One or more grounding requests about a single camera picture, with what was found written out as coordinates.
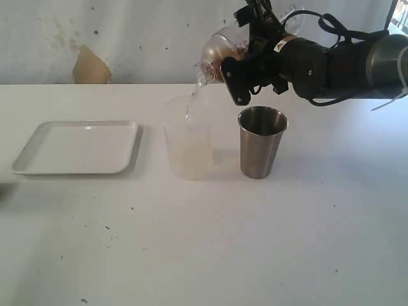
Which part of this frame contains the frosted translucent plastic cup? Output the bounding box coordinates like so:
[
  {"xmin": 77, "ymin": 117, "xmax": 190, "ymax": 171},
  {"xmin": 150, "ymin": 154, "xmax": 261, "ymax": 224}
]
[{"xmin": 163, "ymin": 96, "xmax": 213, "ymax": 180}]

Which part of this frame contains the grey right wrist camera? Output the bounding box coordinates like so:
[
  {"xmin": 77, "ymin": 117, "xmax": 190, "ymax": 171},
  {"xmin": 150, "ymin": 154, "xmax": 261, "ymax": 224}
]
[{"xmin": 221, "ymin": 57, "xmax": 277, "ymax": 106}]

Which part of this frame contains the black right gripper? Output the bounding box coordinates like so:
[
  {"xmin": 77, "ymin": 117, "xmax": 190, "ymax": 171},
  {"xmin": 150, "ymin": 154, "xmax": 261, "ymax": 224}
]
[{"xmin": 234, "ymin": 1, "xmax": 289, "ymax": 94}]

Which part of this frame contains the clear measuring cup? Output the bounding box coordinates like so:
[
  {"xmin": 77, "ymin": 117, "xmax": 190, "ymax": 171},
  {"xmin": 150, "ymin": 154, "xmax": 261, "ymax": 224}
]
[{"xmin": 224, "ymin": 3, "xmax": 304, "ymax": 57}]

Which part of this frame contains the white rectangular plastic tray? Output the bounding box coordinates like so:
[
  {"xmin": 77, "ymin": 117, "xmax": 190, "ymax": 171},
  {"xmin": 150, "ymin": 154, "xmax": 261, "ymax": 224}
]
[{"xmin": 11, "ymin": 120, "xmax": 140, "ymax": 175}]

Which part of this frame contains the wooden pieces and coin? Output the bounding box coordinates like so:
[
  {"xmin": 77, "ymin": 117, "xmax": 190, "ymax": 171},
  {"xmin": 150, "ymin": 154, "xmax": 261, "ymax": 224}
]
[{"xmin": 222, "ymin": 41, "xmax": 249, "ymax": 61}]

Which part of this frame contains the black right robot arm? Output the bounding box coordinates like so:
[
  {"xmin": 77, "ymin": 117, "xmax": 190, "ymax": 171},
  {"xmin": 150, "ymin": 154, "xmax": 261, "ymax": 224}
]
[{"xmin": 221, "ymin": 1, "xmax": 407, "ymax": 106}]

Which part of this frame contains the stainless steel cup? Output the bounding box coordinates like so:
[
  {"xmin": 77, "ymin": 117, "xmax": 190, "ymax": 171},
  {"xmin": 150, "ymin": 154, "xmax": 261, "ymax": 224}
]
[{"xmin": 238, "ymin": 106, "xmax": 288, "ymax": 179}]

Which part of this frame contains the clear plastic dome lid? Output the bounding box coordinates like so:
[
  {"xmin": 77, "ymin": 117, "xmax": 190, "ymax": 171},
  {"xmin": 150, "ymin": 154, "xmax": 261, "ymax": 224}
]
[{"xmin": 194, "ymin": 27, "xmax": 232, "ymax": 87}]

